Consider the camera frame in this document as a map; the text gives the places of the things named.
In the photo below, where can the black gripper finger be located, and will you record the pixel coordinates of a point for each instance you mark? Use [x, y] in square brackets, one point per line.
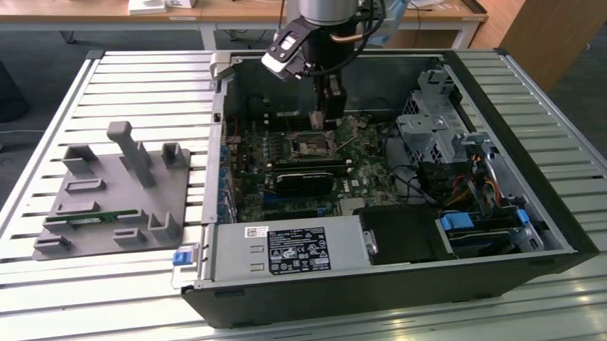
[321, 92]
[338, 106]

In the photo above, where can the silver green CPU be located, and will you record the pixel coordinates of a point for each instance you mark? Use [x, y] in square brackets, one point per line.
[317, 120]

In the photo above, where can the CPU socket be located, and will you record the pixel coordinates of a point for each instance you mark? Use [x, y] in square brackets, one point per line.
[313, 144]

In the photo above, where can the black expansion slot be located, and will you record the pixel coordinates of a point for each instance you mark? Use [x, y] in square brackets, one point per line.
[294, 213]

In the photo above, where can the pale blue teach pendant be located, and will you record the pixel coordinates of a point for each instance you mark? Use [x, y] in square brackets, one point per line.
[394, 21]

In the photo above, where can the green motherboard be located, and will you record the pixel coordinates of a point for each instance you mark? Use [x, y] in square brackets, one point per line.
[376, 170]

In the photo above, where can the silver perforated drive cage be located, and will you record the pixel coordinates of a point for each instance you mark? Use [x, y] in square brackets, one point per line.
[428, 135]

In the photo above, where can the black graphics card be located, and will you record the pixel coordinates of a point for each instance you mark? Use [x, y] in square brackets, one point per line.
[304, 186]

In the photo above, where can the silver chipset heatsink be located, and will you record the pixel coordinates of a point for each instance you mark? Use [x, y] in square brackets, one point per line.
[356, 206]

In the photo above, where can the black flat desk item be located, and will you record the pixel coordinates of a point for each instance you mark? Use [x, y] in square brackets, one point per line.
[474, 6]

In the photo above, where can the white box dark print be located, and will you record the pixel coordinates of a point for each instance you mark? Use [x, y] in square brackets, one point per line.
[182, 3]

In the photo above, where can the blue disk carrier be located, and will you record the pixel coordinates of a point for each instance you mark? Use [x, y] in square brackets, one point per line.
[457, 222]

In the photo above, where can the white cardboard box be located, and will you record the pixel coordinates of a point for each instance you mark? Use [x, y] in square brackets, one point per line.
[148, 7]

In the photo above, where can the grey plastic parts rack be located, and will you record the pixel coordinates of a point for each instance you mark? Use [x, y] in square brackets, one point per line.
[157, 199]

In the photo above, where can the silver power supply unit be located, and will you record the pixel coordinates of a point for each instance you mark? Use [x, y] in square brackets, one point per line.
[228, 248]

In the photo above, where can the wooden cabinet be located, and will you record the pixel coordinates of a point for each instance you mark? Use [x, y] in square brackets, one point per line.
[556, 35]

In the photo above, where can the blue plastic clip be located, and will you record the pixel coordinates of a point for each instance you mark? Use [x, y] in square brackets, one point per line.
[522, 217]

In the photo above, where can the blue case latch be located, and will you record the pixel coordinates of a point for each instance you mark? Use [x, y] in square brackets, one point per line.
[185, 257]

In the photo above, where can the green RAM stick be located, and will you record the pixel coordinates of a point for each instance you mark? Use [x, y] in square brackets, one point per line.
[120, 216]

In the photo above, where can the black silver PC case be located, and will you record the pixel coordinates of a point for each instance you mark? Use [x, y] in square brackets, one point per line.
[333, 305]

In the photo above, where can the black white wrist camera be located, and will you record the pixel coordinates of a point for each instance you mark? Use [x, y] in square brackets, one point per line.
[285, 53]

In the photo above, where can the wooden desk white frame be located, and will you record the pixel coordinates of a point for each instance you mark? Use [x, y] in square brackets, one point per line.
[71, 16]

